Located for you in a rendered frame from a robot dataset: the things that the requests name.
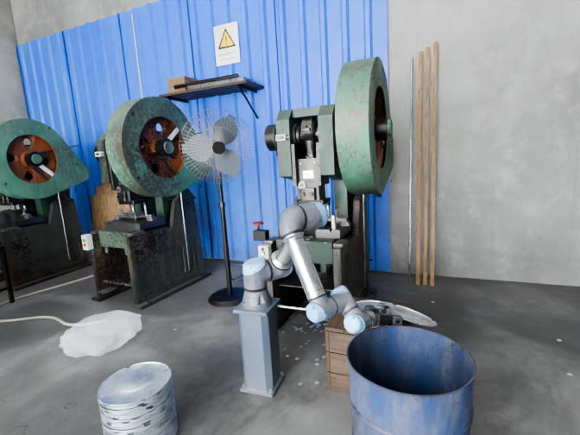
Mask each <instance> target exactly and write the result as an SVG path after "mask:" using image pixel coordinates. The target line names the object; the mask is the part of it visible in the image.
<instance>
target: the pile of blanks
mask: <svg viewBox="0 0 580 435"><path fill-rule="evenodd" d="M98 398H100V397H98ZM98 405H99V411H100V413H101V422H102V426H103V430H104V435H176V432H177V430H178V422H177V413H176V406H175V399H174V392H173V381H172V373H171V378H170V380H169V382H168V384H167V385H166V386H165V387H164V388H163V389H162V390H161V391H160V392H159V393H157V394H155V395H154V396H152V397H150V398H148V399H146V400H145V399H144V400H143V401H141V402H138V403H136V404H132V405H128V406H123V407H111V406H107V405H105V404H103V403H102V402H101V401H100V400H99V399H98Z"/></svg>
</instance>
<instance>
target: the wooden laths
mask: <svg viewBox="0 0 580 435"><path fill-rule="evenodd" d="M437 69H438V42H437V41H434V42H433V86H432V215H431V280H430V286H434V255H435V192H436V131H437ZM429 90H430V47H426V113H425V184H424V254H423V285H427V225H428V157H429ZM421 115H422V51H420V52H419V64H418V143H417V222H416V284H417V285H419V264H420V189H421ZM412 139H413V57H412V58H411V72H410V161H409V250H408V284H411V225H412Z"/></svg>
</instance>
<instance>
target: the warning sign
mask: <svg viewBox="0 0 580 435"><path fill-rule="evenodd" d="M213 32H214V41H215V51H216V61H217V66H224V65H229V64H233V63H237V62H240V51H239V40H238V29H237V21H236V22H230V23H226V24H224V25H220V26H216V27H213Z"/></svg>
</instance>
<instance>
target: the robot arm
mask: <svg viewBox="0 0 580 435"><path fill-rule="evenodd" d="M327 220H328V216H327V211H326V209H325V207H324V206H323V205H322V204H321V203H319V202H311V203H307V204H302V205H291V206H289V207H287V208H286V210H284V211H283V212H282V214H281V218H280V222H279V230H280V234H281V239H282V242H283V243H282V245H281V246H280V248H279V249H278V250H276V251H275V252H274V253H273V254H272V255H271V257H270V258H268V259H264V258H262V257H257V258H252V259H249V260H247V261H246V262H245V263H244V264H243V282H244V295H243V301H242V303H243V308H244V309H247V310H252V311H255V310H261V309H265V308H267V307H269V306H271V304H272V299H271V296H270V294H269V292H268V286H267V282H269V281H273V280H276V279H279V278H283V277H286V276H288V275H290V274H291V273H292V272H293V265H294V266H295V268H296V271H297V273H298V276H299V279H300V282H301V284H302V287H303V288H304V291H305V293H306V297H307V299H308V301H309V305H307V307H306V315H307V317H308V318H309V319H310V320H311V321H312V322H314V323H317V322H319V321H322V320H325V319H326V318H329V317H331V316H334V315H336V314H339V313H342V314H343V316H344V327H345V329H346V330H347V331H348V332H350V333H360V332H362V331H366V330H367V329H369V328H372V327H373V326H375V325H379V326H386V325H402V322H403V317H402V316H400V315H393V314H389V313H392V310H391V308H390V307H389V306H385V305H383V306H382V307H377V308H375V307H373V306H372V305H368V306H365V309H364V310H363V311H362V310H361V309H360V307H359V306H358V304H357V303H356V301H355V300H354V298H353V296H352V295H351V292H350V291H349V290H348V288H347V287H346V286H340V287H337V288H335V289H334V290H332V291H331V296H329V297H327V296H326V294H325V290H324V288H323V286H322V283H321V281H320V279H319V277H318V273H317V270H316V268H315V266H314V264H313V261H312V258H311V256H310V253H309V251H308V248H307V247H306V243H305V240H306V239H307V237H308V236H312V235H313V234H314V232H315V231H316V230H317V228H319V227H323V226H325V225H326V223H327ZM367 307H368V310H367V309H366V308H367ZM378 308H379V309H378Z"/></svg>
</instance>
